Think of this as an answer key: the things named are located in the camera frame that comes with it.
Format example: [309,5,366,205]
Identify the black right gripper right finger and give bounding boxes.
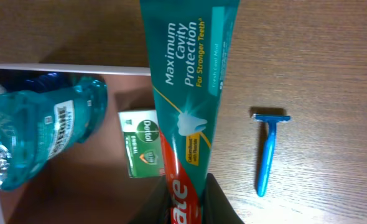
[202,173,244,224]

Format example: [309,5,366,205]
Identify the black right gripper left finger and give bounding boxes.
[129,176,172,224]

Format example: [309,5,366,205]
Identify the green white soap bar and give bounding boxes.
[118,110,165,178]

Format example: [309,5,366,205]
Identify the blue disposable razor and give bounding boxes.
[253,114,291,197]

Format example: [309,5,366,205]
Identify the blue mouthwash bottle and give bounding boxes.
[0,77,108,190]

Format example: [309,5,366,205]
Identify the green red toothpaste tube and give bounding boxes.
[140,0,239,223]

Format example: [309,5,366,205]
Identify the white cardboard box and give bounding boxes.
[0,63,161,223]

